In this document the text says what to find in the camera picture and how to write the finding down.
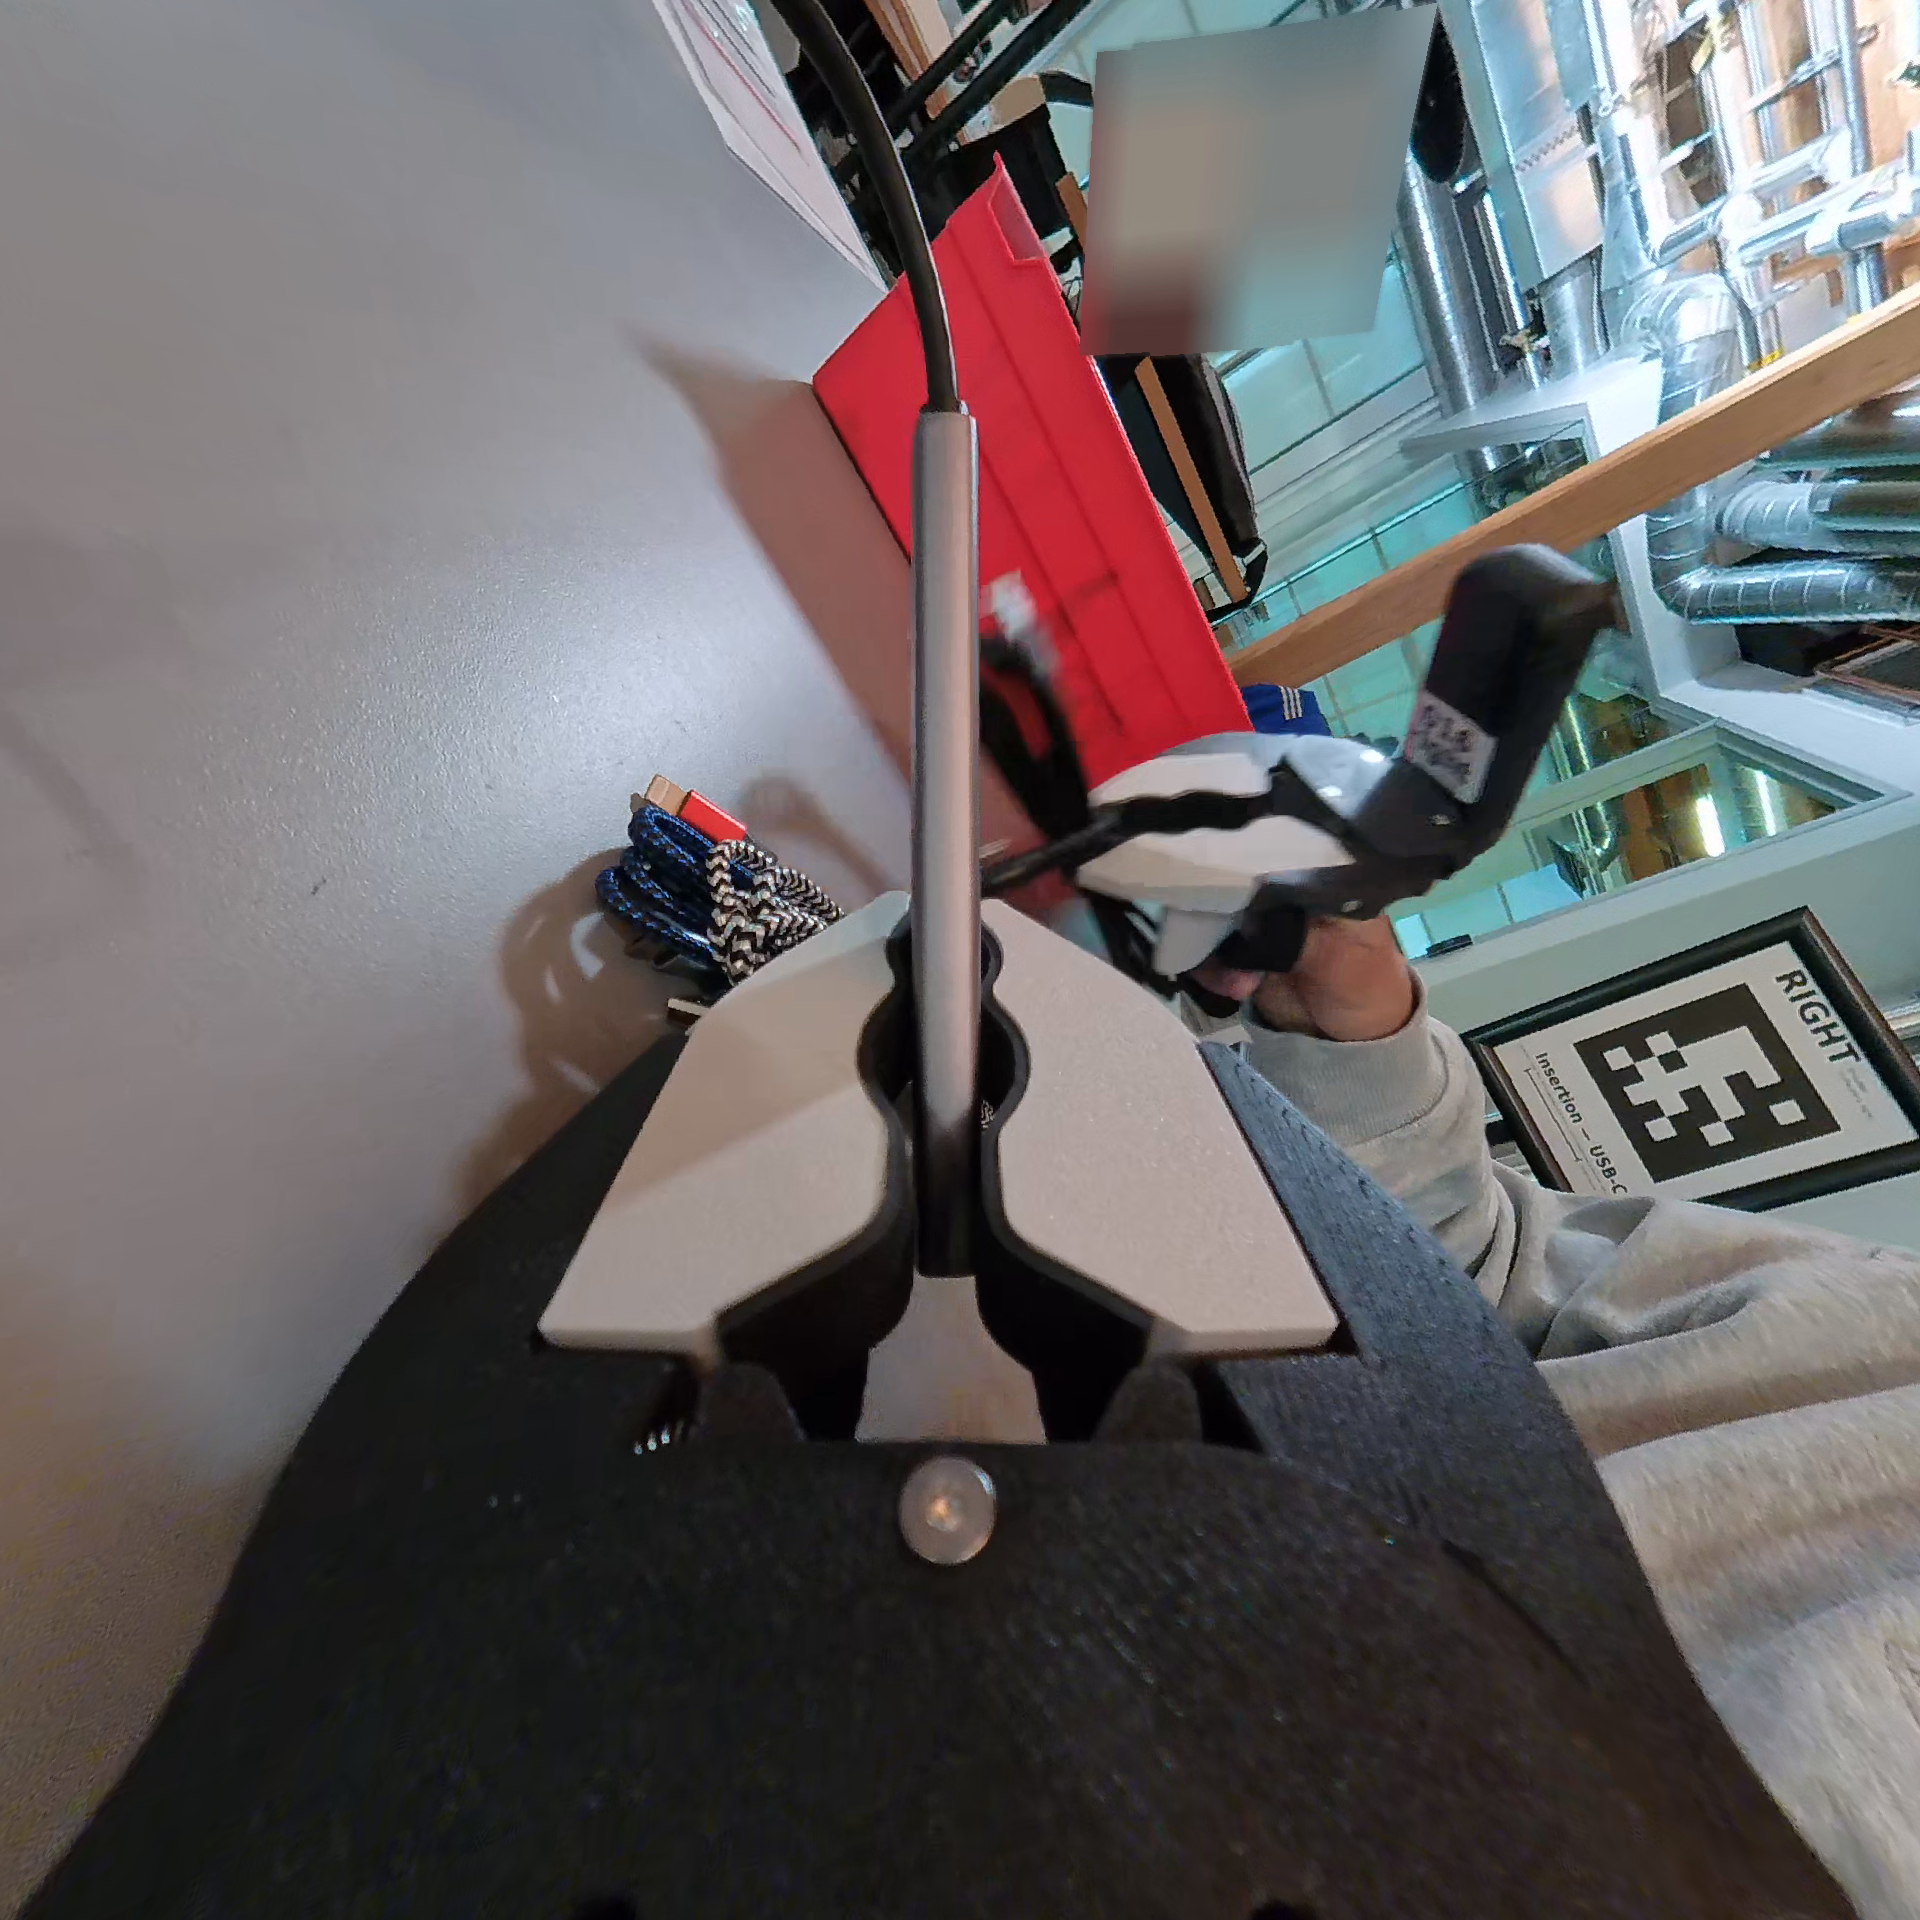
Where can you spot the metal ventilation ducts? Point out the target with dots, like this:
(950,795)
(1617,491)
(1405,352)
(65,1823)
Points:
(1771,509)

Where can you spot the blue jacket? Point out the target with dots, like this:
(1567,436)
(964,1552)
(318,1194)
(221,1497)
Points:
(1283,713)

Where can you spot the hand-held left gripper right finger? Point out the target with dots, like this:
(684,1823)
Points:
(1156,1170)

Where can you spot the person's right hand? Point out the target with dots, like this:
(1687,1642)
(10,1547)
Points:
(1342,984)

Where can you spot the white paper sheet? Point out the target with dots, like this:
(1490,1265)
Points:
(750,105)

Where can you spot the red plastic storage bin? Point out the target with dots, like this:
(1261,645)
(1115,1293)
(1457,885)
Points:
(1051,451)

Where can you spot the grey desk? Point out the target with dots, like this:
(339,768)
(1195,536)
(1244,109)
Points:
(301,599)

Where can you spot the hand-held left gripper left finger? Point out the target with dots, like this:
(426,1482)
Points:
(750,1170)

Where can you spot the wooden handrail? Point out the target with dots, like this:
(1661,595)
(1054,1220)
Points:
(1577,481)

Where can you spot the black shelving rack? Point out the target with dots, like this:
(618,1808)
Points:
(1214,481)

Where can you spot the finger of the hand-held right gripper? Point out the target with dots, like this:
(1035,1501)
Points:
(1185,779)
(1214,863)

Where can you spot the black framed marker sign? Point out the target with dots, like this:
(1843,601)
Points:
(1710,1080)

